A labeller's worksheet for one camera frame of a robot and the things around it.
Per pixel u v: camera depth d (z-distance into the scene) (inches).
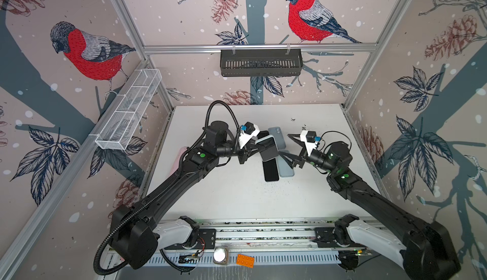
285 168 39.1
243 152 24.0
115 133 27.6
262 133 42.3
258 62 41.1
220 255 24.1
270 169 36.5
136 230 15.0
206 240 28.7
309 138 23.9
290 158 25.9
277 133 42.9
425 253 14.6
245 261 27.0
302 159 25.0
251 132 23.5
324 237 28.7
